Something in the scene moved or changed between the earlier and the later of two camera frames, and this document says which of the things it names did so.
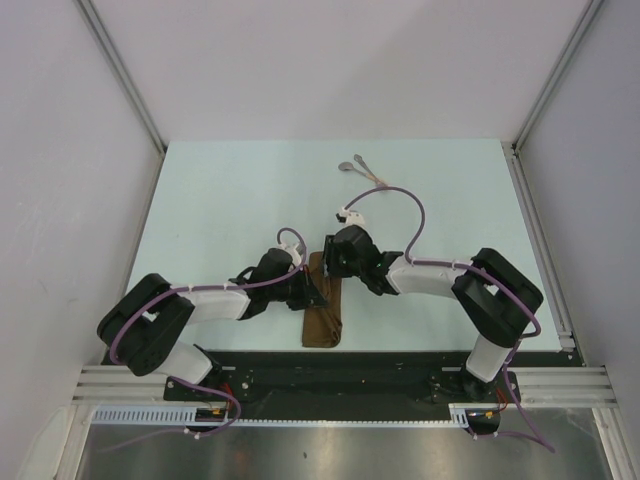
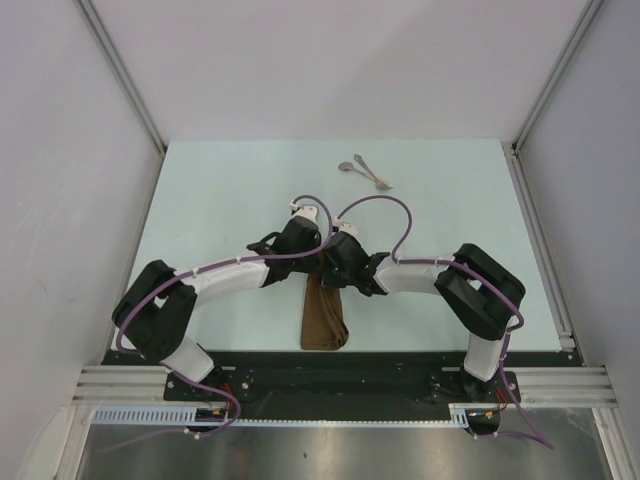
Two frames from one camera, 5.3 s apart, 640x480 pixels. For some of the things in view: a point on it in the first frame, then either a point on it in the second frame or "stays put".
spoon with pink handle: (349, 166) stays put
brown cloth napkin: (322, 326) stays put
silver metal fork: (369, 170) stays put
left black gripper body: (292, 291) -> (304, 263)
